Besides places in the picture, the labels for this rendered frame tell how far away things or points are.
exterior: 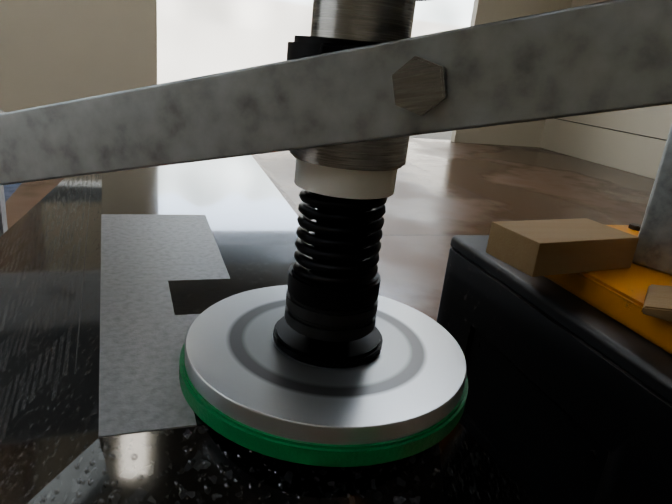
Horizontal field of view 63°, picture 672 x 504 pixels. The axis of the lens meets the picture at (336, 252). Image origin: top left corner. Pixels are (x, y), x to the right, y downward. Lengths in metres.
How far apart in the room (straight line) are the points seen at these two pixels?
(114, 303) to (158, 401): 0.16
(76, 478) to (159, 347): 0.13
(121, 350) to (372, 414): 0.21
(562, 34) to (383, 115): 0.10
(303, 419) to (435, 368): 0.12
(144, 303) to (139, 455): 0.20
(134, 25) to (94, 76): 0.79
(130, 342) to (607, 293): 0.62
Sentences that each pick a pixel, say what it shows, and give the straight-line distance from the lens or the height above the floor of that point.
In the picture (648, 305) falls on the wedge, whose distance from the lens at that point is 0.77.
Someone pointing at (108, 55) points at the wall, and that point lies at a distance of 7.65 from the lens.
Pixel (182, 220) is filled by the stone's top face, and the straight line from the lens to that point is 0.79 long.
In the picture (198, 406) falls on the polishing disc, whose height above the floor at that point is 0.81.
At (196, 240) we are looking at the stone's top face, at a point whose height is 0.80.
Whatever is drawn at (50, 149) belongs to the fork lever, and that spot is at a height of 0.96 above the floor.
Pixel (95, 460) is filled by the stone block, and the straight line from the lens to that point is 0.38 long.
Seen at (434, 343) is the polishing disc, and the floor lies 0.83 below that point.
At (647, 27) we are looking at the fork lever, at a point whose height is 1.06.
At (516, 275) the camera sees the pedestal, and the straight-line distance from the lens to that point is 0.92.
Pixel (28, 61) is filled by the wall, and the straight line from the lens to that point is 7.76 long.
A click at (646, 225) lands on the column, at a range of 0.96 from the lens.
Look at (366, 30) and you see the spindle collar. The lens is 0.35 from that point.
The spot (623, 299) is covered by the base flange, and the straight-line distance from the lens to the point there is 0.82.
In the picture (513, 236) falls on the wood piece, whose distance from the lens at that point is 0.82.
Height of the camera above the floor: 1.03
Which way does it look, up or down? 19 degrees down
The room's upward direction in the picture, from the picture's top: 6 degrees clockwise
